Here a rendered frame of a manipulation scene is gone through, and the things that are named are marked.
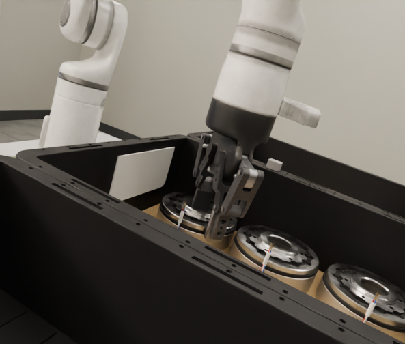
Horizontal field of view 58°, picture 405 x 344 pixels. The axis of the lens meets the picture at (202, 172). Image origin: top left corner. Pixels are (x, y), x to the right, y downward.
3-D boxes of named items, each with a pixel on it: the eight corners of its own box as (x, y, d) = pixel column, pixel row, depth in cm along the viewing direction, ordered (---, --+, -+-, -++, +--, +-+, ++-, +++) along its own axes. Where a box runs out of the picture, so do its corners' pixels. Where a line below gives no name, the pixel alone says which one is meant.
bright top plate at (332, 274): (317, 289, 38) (319, 284, 38) (332, 258, 47) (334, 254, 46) (422, 345, 34) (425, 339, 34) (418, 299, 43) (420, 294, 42)
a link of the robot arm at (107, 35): (119, 7, 72) (98, 91, 76) (70, -14, 67) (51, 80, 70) (138, 7, 65) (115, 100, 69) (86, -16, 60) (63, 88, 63)
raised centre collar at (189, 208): (175, 206, 46) (176, 201, 46) (192, 198, 51) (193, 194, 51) (208, 222, 45) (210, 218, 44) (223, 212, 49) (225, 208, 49)
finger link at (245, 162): (233, 145, 39) (224, 161, 41) (245, 172, 36) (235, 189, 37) (251, 149, 40) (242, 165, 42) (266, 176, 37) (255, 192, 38)
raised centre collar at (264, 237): (253, 243, 43) (254, 238, 42) (264, 231, 47) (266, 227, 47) (292, 263, 41) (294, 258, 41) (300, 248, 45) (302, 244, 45)
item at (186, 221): (145, 205, 45) (147, 201, 45) (184, 190, 54) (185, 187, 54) (218, 241, 42) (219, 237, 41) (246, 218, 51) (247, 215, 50)
